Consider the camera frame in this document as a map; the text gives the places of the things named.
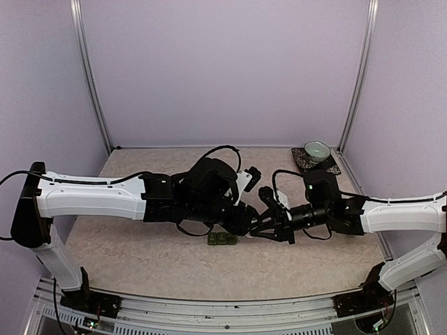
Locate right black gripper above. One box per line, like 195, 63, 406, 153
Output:
251, 203, 331, 245

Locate green pill organizer box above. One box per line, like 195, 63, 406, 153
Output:
207, 232, 237, 246

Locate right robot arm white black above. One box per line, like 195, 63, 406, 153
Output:
249, 170, 446, 310

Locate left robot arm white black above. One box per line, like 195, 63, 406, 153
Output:
10, 154, 261, 311

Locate black patterned tray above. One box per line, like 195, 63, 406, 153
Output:
291, 148, 342, 175

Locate pale green bowl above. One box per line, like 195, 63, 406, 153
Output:
304, 141, 330, 163

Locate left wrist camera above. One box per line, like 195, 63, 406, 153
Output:
244, 166, 261, 193

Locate front aluminium rail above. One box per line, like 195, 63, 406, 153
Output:
21, 280, 431, 334

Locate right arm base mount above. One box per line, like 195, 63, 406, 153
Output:
333, 290, 395, 318

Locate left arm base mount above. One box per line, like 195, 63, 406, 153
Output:
60, 290, 122, 319

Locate right aluminium frame post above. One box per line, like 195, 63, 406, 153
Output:
337, 0, 380, 155

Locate aluminium frame post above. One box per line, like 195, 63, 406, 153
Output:
70, 0, 114, 155
337, 0, 380, 155

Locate left aluminium frame post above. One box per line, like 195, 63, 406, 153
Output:
70, 0, 114, 155

